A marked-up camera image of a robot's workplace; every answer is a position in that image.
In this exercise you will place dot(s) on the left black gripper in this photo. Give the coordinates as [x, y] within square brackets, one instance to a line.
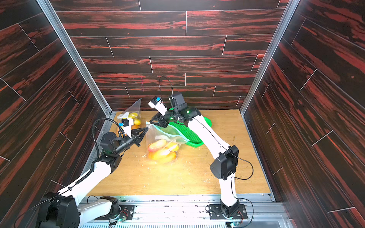
[138, 138]

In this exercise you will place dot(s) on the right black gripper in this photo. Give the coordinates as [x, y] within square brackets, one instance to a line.
[164, 119]

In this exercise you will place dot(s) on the red yellow mango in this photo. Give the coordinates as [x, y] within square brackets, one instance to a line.
[155, 146]

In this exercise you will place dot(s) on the clear zip bag blue zipper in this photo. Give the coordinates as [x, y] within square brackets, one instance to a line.
[134, 113]

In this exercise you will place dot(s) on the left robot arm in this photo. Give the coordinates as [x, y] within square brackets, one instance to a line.
[63, 209]

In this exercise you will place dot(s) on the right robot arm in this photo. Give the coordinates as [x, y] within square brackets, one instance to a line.
[225, 156]

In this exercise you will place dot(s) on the green plastic basket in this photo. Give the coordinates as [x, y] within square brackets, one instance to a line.
[187, 134]

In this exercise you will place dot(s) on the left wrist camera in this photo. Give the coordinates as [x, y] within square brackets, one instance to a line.
[126, 124]

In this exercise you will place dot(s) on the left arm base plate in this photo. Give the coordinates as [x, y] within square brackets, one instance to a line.
[120, 213]

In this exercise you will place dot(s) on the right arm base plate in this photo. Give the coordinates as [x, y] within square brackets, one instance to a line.
[217, 211]

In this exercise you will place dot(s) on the aluminium front rail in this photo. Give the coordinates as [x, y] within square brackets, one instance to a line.
[192, 211]

